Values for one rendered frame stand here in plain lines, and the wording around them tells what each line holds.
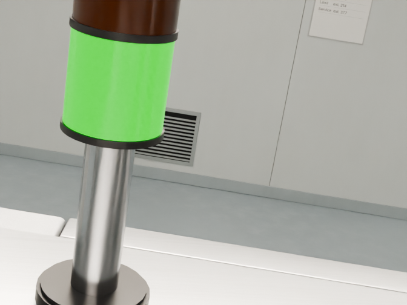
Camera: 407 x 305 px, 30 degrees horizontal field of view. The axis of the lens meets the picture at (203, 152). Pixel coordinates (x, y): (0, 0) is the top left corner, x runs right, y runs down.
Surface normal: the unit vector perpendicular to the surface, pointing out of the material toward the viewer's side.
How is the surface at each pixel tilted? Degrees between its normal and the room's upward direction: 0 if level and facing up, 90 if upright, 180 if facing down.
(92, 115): 90
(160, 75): 90
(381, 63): 90
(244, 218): 0
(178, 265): 0
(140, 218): 0
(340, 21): 90
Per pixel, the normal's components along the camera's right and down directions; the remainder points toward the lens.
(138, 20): 0.33, 0.37
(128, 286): 0.15, -0.93
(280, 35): -0.06, 0.33
